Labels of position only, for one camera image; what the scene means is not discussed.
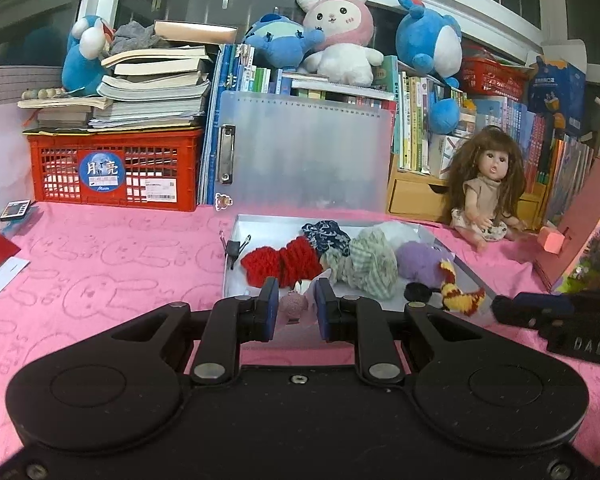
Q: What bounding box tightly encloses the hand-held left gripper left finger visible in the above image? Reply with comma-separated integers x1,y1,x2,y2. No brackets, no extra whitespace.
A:
97,276,281,387

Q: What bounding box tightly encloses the red plastic crate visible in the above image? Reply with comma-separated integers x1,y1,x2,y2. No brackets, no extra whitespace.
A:
27,127,204,212

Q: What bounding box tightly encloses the blue round plush with ball tail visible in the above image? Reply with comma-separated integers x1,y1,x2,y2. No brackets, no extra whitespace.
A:
396,0,464,134

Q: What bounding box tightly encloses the stack of lying books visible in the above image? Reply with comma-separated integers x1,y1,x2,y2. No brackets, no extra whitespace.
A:
17,20,238,134

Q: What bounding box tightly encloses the grey ribbed board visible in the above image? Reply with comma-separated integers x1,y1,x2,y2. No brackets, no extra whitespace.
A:
0,67,67,109

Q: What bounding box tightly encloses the dark blue floral pouch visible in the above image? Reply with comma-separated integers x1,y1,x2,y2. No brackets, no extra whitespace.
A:
300,220,353,257

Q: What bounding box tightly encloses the purple fluffy plush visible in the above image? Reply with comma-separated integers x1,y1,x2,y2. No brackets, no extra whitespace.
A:
395,240,456,289

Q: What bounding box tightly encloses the brown-haired doll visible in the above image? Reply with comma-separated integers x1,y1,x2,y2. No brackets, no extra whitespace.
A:
447,127,529,253

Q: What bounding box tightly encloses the row of books on organizer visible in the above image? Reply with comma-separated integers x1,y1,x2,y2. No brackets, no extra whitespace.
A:
392,55,470,177

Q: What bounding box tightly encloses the white printed carton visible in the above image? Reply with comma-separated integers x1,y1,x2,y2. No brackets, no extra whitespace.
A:
427,132,476,179

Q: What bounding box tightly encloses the row of thin colourful books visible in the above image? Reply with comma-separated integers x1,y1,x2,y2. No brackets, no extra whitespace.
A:
542,132,597,228

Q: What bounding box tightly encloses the small black device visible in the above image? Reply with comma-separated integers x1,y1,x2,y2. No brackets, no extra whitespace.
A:
0,200,33,222

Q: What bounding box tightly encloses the white leaning board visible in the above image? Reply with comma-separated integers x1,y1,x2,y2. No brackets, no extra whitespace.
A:
0,105,34,227

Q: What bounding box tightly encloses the string of wooden beads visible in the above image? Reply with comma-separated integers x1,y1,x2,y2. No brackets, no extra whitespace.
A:
22,87,67,102

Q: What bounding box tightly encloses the translucent plastic clipboard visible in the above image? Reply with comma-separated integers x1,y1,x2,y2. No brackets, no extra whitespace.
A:
215,91,396,214

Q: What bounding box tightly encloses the pink white bunny plush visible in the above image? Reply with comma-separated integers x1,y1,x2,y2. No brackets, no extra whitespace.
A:
295,0,385,87

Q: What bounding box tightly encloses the green white cloth scrunchie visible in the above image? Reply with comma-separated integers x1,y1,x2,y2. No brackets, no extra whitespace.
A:
321,227,399,302

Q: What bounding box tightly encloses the blue big-eared plush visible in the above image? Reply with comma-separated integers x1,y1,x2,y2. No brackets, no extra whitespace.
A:
244,12,326,72

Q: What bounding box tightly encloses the yellow red crochet hair tie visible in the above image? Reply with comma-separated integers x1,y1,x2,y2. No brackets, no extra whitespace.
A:
404,258,487,317

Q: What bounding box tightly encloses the grey cloth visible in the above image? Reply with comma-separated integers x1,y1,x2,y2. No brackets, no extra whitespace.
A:
111,22,162,55

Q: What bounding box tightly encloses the pink pompom hair clip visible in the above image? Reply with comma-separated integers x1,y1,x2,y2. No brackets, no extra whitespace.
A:
279,287,311,325

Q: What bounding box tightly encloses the blue white cat plush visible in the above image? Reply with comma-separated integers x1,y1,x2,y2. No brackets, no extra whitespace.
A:
61,15,117,97

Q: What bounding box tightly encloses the row of pale blue books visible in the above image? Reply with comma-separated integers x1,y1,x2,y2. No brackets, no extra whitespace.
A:
472,97,556,202

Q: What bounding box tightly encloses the row of books behind clipboard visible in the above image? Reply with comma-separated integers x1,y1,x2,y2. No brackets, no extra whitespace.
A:
198,44,399,207

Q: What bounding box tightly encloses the pink bunny print blanket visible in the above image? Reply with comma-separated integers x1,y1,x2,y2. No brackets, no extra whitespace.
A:
0,200,600,462

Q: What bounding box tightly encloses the red crochet scrunchie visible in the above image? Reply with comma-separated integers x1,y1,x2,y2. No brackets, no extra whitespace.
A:
240,237,324,289

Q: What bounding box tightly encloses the black binder clip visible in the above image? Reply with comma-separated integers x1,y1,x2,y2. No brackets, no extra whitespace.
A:
219,232,253,271

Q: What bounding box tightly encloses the white shallow cardboard box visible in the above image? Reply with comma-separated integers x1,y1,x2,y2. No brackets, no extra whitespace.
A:
222,214,497,311

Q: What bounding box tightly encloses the wooden drawer organizer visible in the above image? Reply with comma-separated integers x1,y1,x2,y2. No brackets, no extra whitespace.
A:
387,152,548,227

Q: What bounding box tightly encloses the red plastic basket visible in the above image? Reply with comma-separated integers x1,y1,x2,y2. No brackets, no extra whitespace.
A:
460,55,537,102

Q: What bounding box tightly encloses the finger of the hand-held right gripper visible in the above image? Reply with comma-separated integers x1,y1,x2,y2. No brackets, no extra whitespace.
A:
491,296,571,332
515,292,576,313

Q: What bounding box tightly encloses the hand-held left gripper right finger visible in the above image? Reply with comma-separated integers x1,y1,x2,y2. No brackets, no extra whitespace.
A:
315,277,506,385

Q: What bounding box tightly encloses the dark blue printed box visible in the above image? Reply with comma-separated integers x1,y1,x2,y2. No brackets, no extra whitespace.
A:
527,52,589,134

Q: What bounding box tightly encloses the pink cardboard toy house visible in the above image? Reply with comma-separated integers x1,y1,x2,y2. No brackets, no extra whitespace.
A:
531,155,600,293

